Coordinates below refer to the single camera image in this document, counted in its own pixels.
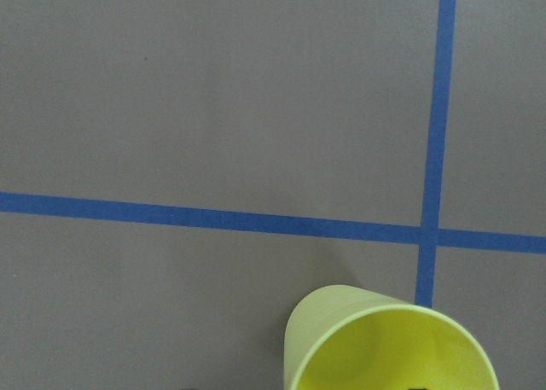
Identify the yellow plastic cup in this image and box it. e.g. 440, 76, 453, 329
283, 285, 499, 390

